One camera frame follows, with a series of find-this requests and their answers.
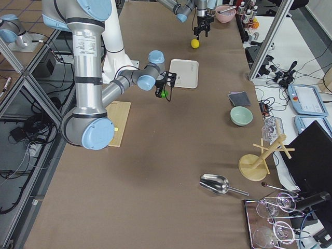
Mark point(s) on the black glass tray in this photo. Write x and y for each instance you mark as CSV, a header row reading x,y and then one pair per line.
x,y
276,222

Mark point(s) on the wooden cup tree stand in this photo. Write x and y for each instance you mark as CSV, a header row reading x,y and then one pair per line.
x,y
254,167

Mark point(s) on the grey folded cloth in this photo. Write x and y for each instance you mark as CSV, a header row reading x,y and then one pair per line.
x,y
239,98

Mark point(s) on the white rabbit tray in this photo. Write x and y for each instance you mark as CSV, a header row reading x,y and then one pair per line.
x,y
187,72

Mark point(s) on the pink ribbed bowl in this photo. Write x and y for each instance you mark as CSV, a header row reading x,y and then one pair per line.
x,y
225,14

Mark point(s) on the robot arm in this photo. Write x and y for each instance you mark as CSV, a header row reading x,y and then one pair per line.
x,y
182,12
102,71

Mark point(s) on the bamboo cutting board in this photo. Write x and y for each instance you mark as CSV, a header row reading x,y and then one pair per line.
x,y
118,112

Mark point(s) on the blue teach pendant far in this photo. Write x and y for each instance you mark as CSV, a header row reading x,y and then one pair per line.
x,y
306,100

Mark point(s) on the black monitor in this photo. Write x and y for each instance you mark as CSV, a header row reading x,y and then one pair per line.
x,y
310,165

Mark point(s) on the mint green bowl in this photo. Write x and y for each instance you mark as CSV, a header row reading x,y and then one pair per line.
x,y
241,116

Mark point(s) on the green lime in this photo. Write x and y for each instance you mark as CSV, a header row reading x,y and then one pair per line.
x,y
164,94

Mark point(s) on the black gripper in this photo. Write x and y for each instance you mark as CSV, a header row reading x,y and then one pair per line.
x,y
202,21
159,85

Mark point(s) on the blue teach pendant near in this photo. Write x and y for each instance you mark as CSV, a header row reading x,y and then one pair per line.
x,y
303,121

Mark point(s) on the silver metal scoop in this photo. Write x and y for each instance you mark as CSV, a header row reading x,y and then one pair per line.
x,y
218,184

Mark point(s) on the yellow lemon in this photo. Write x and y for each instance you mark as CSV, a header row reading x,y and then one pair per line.
x,y
195,44

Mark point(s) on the blue teach pendant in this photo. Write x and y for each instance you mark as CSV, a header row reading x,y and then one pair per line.
x,y
303,121
306,100

